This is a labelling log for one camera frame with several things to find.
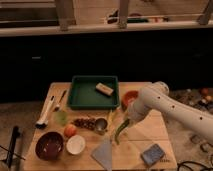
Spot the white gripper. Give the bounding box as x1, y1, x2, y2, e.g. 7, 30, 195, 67
126, 103, 147, 126

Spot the green chili pepper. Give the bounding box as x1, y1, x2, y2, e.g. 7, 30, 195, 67
114, 119, 130, 145

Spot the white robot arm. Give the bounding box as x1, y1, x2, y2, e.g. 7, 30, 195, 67
127, 82, 213, 144

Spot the green plastic tray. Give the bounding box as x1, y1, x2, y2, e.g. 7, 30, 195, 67
67, 75, 120, 110

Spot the orange bowl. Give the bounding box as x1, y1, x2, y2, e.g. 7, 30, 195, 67
121, 90, 138, 110

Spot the metal measuring cup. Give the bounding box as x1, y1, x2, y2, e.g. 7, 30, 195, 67
95, 118, 108, 134

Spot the beige sponge block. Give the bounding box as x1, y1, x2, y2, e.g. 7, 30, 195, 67
96, 83, 113, 96

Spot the blue sponge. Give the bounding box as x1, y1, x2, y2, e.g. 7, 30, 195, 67
140, 144, 165, 166

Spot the bunch of dark grapes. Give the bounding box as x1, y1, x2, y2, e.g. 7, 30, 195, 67
73, 118, 95, 130

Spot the grey folded cloth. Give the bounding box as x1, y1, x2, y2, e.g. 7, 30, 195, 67
91, 138, 112, 171

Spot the spice bottles cluster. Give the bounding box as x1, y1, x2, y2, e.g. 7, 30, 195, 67
181, 87, 213, 153

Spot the orange peach fruit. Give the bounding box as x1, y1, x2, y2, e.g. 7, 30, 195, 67
64, 124, 77, 138

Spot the small white bowl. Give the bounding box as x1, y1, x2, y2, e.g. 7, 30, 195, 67
66, 135, 86, 155

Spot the green plastic cup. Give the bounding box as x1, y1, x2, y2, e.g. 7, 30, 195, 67
54, 110, 67, 126

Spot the dark maroon bowl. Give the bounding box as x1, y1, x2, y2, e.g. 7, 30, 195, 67
35, 132, 64, 161

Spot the black tripod stand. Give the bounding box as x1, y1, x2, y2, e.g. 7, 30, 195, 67
0, 126, 24, 171

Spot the yellow handled utensil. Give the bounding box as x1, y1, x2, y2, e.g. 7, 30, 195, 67
107, 110, 116, 126

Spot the black cable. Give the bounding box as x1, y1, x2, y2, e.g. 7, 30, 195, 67
175, 153, 213, 171

